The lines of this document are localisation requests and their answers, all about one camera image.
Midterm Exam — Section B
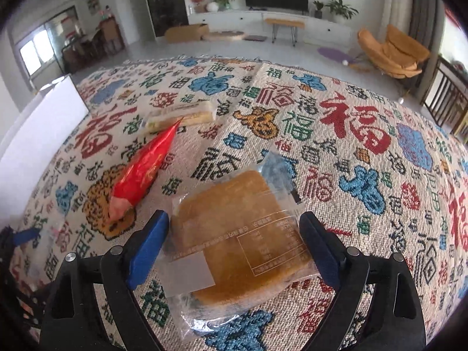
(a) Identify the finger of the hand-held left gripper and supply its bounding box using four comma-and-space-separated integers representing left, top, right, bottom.
0, 227, 42, 251

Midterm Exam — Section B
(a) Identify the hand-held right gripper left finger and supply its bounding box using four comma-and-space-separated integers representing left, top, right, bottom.
38, 210, 171, 351

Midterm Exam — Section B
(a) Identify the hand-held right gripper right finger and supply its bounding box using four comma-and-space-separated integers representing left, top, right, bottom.
299, 211, 426, 351

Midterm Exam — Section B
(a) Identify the brown cake packet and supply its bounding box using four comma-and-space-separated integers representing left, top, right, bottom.
161, 150, 322, 340

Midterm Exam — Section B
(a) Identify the white box with brown bottom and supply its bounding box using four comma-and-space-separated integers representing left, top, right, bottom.
0, 74, 89, 205

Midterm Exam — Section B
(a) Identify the red snack packet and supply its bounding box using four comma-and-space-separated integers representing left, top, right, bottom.
109, 118, 183, 222

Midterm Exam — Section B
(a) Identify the printed blanket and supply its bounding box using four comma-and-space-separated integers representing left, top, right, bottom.
7, 56, 468, 351

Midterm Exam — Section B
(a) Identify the sandwich packet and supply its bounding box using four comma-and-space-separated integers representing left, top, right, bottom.
145, 100, 217, 134

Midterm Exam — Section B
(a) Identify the glass balcony door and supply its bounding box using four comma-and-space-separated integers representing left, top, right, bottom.
11, 5, 79, 88

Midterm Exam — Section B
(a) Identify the dark dining table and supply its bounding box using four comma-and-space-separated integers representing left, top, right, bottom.
60, 35, 106, 74

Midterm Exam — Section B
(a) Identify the dark wooden chair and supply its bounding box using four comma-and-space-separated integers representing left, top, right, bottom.
420, 55, 468, 136

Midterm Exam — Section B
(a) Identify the round purple mat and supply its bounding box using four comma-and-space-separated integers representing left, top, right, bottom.
317, 47, 350, 61

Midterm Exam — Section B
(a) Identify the orange lounge chair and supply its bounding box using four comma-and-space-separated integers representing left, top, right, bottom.
357, 25, 431, 79

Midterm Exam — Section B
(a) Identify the wooden side cabinet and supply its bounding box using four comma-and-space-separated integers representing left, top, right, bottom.
99, 18, 125, 54

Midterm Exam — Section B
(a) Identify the cardboard box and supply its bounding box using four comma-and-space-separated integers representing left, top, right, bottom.
164, 24, 210, 44

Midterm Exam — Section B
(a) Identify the round beige cushion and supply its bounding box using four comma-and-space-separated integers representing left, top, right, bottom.
205, 31, 246, 42

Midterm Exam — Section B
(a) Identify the wooden stool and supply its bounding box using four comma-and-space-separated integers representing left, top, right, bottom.
264, 18, 306, 46

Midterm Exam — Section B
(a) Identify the large potted plant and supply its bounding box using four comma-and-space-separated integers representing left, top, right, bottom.
325, 0, 359, 25

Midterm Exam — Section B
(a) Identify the white television cabinet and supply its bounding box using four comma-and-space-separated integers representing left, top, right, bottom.
187, 9, 357, 44

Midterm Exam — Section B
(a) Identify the grey curtain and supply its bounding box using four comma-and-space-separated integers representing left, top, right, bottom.
384, 0, 445, 55

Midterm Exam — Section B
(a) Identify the dark marble wall panel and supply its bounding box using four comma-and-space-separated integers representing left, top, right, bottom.
141, 0, 189, 38

